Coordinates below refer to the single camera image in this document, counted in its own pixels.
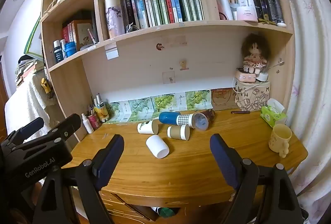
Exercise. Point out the white patterned curtain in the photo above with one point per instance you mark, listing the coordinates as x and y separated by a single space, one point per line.
310 58

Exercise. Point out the white spray bottle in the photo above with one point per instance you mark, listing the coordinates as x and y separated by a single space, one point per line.
88 124

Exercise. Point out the black cosmetic bottle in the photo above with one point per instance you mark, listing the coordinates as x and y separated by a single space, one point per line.
267 5
277 6

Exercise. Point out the green tissue pack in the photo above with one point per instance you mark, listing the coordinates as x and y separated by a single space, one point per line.
271 115

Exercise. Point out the stack of books and papers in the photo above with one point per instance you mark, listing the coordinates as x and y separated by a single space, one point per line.
28 70

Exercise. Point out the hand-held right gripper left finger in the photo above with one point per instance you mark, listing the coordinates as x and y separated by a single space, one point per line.
108 162

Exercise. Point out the dark pen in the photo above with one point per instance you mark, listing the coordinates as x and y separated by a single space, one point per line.
240 112

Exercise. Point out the white floral cylinder tube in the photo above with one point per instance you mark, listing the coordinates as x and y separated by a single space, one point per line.
114 18

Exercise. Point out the yellow toy figure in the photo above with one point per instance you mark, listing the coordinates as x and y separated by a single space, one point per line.
46 87

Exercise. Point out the blue tumbler checked sleeve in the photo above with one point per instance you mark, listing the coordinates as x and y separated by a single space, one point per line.
175 118

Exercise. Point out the brown cardboard card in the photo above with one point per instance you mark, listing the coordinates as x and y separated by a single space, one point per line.
223 100

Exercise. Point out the tall white bottle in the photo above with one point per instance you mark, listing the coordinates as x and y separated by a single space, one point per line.
223 0

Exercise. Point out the white paper cup dark print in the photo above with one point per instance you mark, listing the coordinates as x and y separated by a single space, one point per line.
146 127

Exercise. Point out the red boxed book set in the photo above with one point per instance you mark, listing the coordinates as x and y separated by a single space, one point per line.
77 31

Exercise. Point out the brown-haired rag doll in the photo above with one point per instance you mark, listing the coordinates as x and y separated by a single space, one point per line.
254 54

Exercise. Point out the brown paper cup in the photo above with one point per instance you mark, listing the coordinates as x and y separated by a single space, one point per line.
177 132

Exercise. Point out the yellow ceramic mug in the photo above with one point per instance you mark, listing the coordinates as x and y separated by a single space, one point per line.
278 141

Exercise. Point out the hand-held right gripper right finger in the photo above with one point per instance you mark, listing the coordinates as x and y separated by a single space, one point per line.
225 162

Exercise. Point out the white paper label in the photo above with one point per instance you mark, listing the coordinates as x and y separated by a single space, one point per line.
112 51

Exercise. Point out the wooden bookshelf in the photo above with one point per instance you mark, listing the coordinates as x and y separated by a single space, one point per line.
144 63

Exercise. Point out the row of green and blue books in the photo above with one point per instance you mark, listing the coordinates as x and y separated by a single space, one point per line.
165 6

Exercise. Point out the red pen holder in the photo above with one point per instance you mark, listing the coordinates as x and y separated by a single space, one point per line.
93 120

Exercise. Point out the white cloth cover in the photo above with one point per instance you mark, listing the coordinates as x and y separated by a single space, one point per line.
28 105

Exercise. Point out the pink small box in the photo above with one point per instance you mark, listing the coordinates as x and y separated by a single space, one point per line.
245 76

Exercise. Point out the plain white cup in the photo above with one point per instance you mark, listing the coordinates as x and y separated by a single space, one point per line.
156 146

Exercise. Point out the green framed picture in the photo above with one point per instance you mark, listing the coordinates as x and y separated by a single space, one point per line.
33 40

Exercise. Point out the white round device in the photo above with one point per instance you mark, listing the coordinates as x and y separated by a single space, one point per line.
263 77

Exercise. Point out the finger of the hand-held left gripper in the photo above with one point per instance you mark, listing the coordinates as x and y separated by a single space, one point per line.
66 127
31 127

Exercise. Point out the black bottle white cap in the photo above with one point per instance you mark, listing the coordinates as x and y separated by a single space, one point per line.
58 53

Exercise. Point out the dark brown patterned cup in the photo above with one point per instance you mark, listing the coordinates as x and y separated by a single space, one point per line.
210 114

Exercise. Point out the blue lidded jar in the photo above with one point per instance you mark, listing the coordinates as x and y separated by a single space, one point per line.
70 50

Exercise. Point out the row of green boxes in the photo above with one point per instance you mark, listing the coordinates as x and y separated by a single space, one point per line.
163 102

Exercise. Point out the printed fabric storage box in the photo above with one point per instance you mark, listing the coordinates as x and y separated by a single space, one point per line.
254 97

